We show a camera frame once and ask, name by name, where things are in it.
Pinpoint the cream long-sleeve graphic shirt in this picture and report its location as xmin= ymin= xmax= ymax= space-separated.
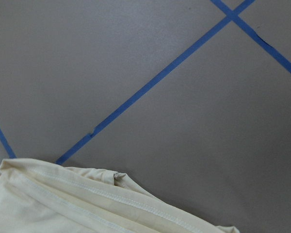
xmin=0 ymin=158 xmax=237 ymax=233

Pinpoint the blue tape line crosswise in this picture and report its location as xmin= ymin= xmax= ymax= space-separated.
xmin=55 ymin=0 xmax=253 ymax=165

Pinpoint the blue tape line lengthwise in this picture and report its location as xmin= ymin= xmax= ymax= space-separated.
xmin=0 ymin=128 xmax=16 ymax=159

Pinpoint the blue tape line far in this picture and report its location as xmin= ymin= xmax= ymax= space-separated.
xmin=211 ymin=0 xmax=291 ymax=74

